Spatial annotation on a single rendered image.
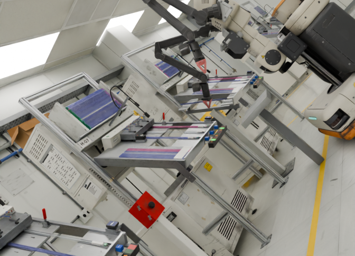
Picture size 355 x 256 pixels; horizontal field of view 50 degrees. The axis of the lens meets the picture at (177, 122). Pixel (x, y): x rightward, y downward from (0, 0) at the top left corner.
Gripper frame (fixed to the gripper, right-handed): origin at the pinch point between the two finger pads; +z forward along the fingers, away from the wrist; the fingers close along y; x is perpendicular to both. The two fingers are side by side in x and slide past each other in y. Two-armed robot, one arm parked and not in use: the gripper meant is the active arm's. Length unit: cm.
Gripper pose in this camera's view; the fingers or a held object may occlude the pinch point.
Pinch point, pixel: (208, 107)
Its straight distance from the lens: 306.4
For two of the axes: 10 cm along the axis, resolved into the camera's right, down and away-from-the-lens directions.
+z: 2.0, 9.2, 3.3
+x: 9.1, -0.4, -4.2
